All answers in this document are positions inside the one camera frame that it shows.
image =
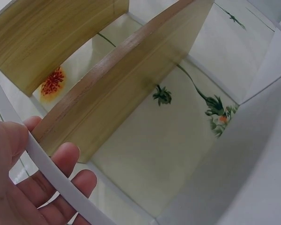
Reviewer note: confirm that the person's left hand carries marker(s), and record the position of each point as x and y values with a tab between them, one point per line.
7	187

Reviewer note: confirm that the white box with wooden dividers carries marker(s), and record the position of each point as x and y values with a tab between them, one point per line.
154	131

